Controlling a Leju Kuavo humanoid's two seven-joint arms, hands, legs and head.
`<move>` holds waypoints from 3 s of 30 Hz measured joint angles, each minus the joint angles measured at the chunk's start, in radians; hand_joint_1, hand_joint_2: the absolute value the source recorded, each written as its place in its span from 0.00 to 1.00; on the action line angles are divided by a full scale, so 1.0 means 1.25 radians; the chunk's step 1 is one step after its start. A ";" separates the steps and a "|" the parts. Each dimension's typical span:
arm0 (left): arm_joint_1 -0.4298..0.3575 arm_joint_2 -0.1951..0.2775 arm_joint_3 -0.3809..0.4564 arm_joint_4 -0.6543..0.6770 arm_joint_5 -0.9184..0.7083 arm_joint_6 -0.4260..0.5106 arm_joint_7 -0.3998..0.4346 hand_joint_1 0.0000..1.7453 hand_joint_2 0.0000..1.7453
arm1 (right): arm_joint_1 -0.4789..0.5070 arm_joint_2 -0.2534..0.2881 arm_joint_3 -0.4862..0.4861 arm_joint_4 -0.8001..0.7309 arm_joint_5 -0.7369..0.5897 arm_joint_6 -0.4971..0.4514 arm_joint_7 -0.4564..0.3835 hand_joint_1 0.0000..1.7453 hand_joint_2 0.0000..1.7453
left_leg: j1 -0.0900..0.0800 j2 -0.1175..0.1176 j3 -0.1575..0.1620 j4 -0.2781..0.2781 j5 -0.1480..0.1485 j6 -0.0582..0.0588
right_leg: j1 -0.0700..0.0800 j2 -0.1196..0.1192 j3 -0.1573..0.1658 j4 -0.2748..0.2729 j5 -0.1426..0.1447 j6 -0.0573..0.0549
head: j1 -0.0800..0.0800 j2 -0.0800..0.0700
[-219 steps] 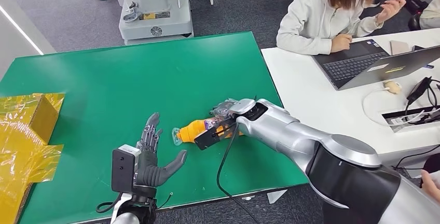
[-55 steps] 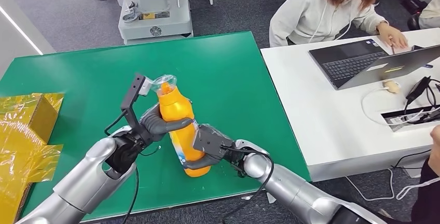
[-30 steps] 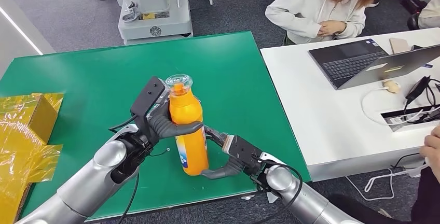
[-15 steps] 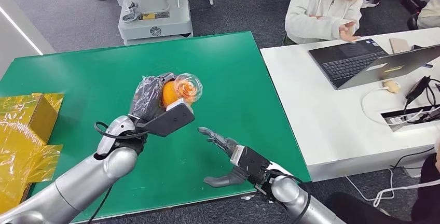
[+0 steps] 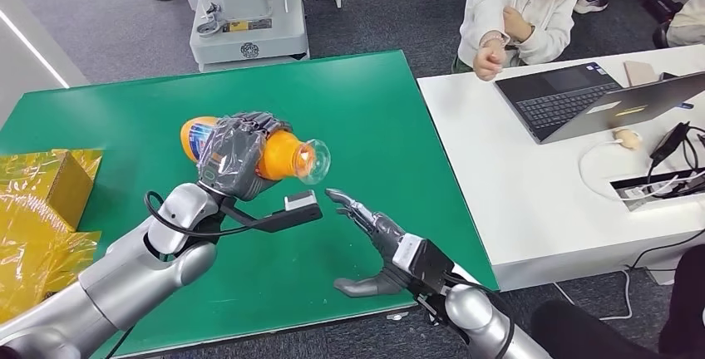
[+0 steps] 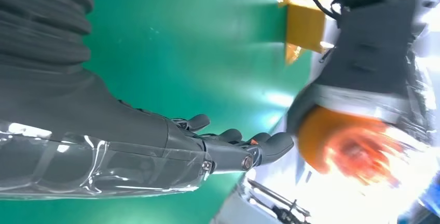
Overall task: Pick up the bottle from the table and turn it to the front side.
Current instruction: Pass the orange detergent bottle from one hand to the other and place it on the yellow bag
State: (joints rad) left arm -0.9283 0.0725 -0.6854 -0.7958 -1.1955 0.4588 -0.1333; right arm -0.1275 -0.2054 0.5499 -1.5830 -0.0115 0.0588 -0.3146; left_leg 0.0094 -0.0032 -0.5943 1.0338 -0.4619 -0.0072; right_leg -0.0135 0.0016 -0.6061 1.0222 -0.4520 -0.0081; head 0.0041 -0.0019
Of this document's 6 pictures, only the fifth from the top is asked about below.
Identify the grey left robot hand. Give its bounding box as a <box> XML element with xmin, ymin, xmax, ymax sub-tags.
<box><xmin>196</xmin><ymin>111</ymin><xmax>293</xmax><ymax>202</ymax></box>

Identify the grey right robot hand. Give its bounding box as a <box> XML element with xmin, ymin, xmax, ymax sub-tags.
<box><xmin>324</xmin><ymin>188</ymin><xmax>412</xmax><ymax>298</ymax></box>

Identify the person's left hand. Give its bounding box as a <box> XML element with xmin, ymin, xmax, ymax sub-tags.
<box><xmin>502</xmin><ymin>6</ymin><xmax>535</xmax><ymax>44</ymax></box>

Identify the person's right hand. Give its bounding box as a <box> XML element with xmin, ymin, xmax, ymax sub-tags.
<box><xmin>472</xmin><ymin>42</ymin><xmax>508</xmax><ymax>83</ymax></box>

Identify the orange bottle with clear cap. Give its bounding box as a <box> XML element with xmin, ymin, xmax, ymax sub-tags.
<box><xmin>179</xmin><ymin>116</ymin><xmax>332</xmax><ymax>186</ymax></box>

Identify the person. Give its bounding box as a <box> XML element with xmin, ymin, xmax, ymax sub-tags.
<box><xmin>451</xmin><ymin>0</ymin><xmax>607</xmax><ymax>82</ymax></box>
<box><xmin>665</xmin><ymin>0</ymin><xmax>705</xmax><ymax>49</ymax></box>
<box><xmin>530</xmin><ymin>243</ymin><xmax>705</xmax><ymax>359</ymax></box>

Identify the dark grey laptop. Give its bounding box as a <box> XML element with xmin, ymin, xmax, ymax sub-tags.
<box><xmin>494</xmin><ymin>61</ymin><xmax>705</xmax><ymax>145</ymax></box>

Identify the white desk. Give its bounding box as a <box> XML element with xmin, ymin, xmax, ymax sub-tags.
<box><xmin>417</xmin><ymin>43</ymin><xmax>705</xmax><ymax>293</ymax></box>

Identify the green table mat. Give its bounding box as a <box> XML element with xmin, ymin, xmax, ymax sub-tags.
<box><xmin>0</xmin><ymin>49</ymin><xmax>500</xmax><ymax>359</ymax></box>

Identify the tan notebook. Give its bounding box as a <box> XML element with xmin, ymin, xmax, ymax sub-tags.
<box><xmin>623</xmin><ymin>60</ymin><xmax>660</xmax><ymax>87</ymax></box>

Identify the beige computer mouse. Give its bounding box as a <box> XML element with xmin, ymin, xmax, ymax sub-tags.
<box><xmin>613</xmin><ymin>127</ymin><xmax>643</xmax><ymax>152</ymax></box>

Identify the black power adapter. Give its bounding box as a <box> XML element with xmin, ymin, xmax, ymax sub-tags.
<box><xmin>649</xmin><ymin>120</ymin><xmax>692</xmax><ymax>169</ymax></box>

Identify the yellow film wrapped cardboard box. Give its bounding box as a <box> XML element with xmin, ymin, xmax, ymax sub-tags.
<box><xmin>0</xmin><ymin>149</ymin><xmax>104</xmax><ymax>325</ymax></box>

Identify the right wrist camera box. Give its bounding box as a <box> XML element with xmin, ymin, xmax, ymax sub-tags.
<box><xmin>391</xmin><ymin>233</ymin><xmax>456</xmax><ymax>295</ymax></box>

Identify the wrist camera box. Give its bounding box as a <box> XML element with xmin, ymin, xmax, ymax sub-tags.
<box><xmin>219</xmin><ymin>189</ymin><xmax>324</xmax><ymax>235</ymax></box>
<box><xmin>391</xmin><ymin>233</ymin><xmax>456</xmax><ymax>295</ymax></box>

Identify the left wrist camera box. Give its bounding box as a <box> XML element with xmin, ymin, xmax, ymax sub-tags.
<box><xmin>219</xmin><ymin>189</ymin><xmax>324</xmax><ymax>235</ymax></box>

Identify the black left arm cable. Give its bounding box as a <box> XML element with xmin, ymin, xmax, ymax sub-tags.
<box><xmin>143</xmin><ymin>189</ymin><xmax>265</xmax><ymax>239</ymax></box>

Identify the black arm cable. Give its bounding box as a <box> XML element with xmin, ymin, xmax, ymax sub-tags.
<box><xmin>440</xmin><ymin>273</ymin><xmax>516</xmax><ymax>359</ymax></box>
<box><xmin>143</xmin><ymin>189</ymin><xmax>265</xmax><ymax>239</ymax></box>

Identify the white desk cable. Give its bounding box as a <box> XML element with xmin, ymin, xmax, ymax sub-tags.
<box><xmin>577</xmin><ymin>139</ymin><xmax>705</xmax><ymax>204</ymax></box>

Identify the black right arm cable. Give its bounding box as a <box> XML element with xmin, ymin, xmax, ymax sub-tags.
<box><xmin>440</xmin><ymin>273</ymin><xmax>516</xmax><ymax>359</ymax></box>

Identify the desk cable tray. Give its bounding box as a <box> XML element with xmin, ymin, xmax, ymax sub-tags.
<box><xmin>609</xmin><ymin>168</ymin><xmax>705</xmax><ymax>213</ymax></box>

